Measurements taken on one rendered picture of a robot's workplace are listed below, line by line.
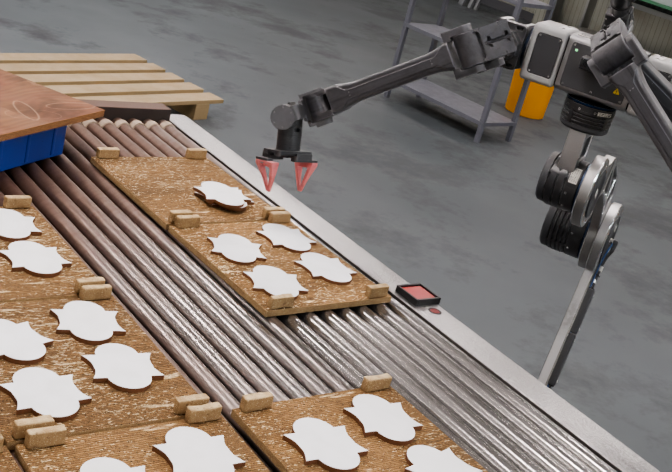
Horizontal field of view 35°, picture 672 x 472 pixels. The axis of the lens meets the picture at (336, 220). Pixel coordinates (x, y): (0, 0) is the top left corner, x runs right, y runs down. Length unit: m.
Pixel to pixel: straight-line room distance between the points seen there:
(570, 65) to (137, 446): 1.63
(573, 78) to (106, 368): 1.53
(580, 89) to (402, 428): 1.26
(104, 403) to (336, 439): 0.38
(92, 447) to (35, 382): 0.17
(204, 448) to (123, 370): 0.24
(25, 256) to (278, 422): 0.66
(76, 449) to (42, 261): 0.61
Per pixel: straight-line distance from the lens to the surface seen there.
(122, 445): 1.67
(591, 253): 3.34
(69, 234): 2.38
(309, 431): 1.79
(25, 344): 1.87
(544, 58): 2.85
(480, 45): 2.35
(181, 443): 1.68
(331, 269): 2.41
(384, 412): 1.90
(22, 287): 2.07
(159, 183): 2.70
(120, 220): 2.49
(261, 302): 2.19
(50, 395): 1.74
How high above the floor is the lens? 1.88
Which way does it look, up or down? 20 degrees down
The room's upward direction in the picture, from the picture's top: 15 degrees clockwise
